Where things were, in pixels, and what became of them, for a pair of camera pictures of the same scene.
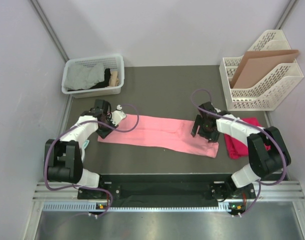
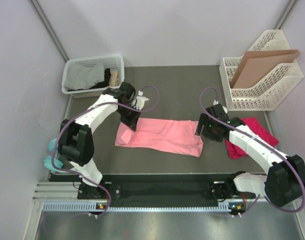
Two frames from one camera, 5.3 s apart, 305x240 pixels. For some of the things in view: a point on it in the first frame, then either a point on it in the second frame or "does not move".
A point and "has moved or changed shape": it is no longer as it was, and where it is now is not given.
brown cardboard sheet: (255, 65) does not move
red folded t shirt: (236, 149) does not move
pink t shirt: (162, 133) has moved or changed shape
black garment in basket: (102, 84) does not move
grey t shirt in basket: (77, 76) does not move
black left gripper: (103, 134) -> (131, 122)
